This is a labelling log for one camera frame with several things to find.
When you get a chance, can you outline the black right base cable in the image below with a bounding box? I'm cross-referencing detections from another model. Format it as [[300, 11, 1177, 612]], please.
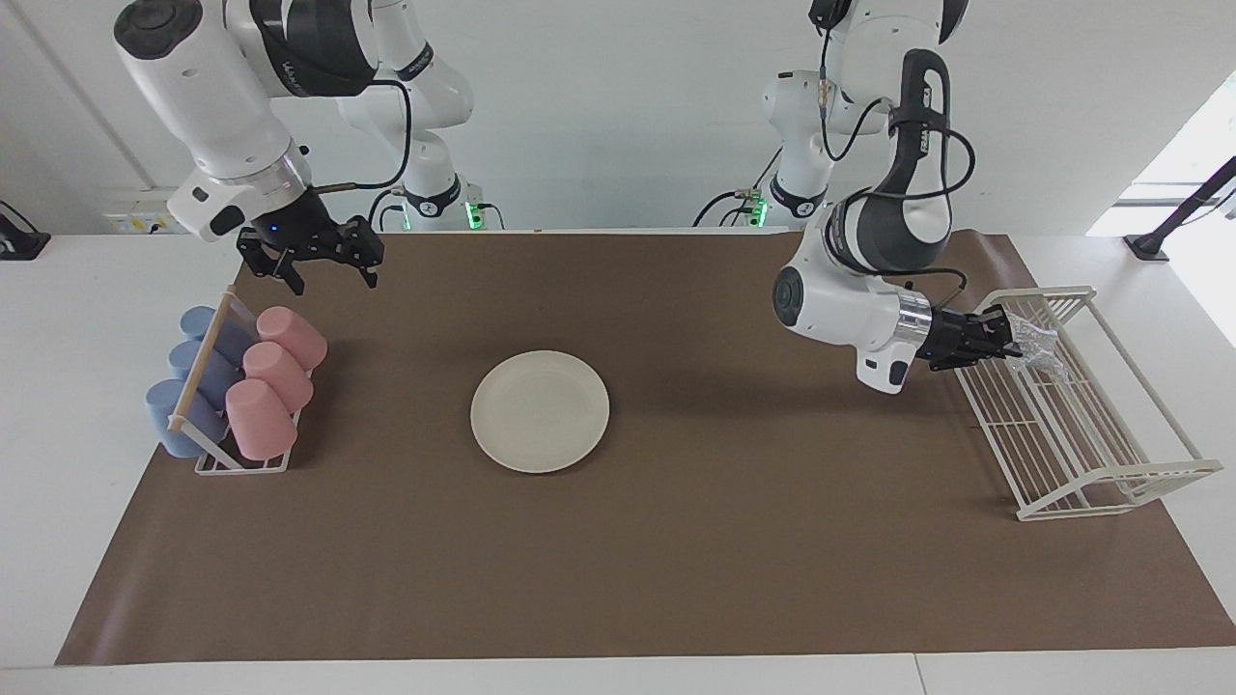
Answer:
[[365, 187, 408, 233]]

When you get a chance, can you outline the black base cable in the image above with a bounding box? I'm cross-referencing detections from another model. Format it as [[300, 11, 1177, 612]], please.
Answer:
[[365, 187, 408, 233], [691, 145, 785, 230]]

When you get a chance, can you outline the pink plastic cup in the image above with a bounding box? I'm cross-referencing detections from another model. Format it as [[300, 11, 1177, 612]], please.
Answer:
[[242, 342, 315, 413], [225, 378, 298, 461], [256, 306, 328, 371]]

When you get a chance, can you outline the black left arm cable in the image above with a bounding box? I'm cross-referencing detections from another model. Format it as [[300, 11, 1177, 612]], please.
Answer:
[[816, 29, 977, 306]]

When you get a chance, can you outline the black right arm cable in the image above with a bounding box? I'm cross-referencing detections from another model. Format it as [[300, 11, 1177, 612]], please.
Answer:
[[314, 79, 415, 194]]

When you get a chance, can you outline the wooden-handled cup rack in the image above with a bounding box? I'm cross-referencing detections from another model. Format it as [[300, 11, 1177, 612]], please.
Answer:
[[167, 286, 315, 476]]

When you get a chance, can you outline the brown table mat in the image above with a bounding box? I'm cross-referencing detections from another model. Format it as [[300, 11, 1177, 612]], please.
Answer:
[[55, 232, 1236, 667]]

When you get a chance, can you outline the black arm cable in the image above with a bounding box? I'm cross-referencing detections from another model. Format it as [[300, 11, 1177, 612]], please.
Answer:
[[816, 29, 977, 306], [314, 79, 415, 194]]

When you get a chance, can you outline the long black pole stand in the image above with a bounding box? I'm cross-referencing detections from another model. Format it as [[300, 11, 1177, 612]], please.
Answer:
[[1123, 154, 1236, 263]]

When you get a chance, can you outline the black left base cable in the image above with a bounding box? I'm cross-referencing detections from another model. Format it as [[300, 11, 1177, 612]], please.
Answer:
[[691, 145, 785, 230]]

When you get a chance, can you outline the small black clamp stand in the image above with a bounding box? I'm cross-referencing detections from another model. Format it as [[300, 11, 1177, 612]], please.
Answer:
[[0, 200, 51, 261]]

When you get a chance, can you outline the white wire dish rack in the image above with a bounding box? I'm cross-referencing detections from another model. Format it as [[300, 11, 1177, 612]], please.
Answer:
[[940, 285, 1224, 522]]

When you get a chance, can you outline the white wall power outlet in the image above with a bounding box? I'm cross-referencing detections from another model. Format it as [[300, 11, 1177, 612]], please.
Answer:
[[104, 208, 189, 236]]

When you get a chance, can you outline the blue plastic cup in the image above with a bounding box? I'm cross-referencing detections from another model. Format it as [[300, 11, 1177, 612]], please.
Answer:
[[180, 306, 257, 363], [146, 378, 231, 459], [169, 340, 242, 406]]

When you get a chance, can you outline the cream round plate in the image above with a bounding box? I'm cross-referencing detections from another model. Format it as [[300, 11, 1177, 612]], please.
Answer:
[[470, 349, 611, 475]]

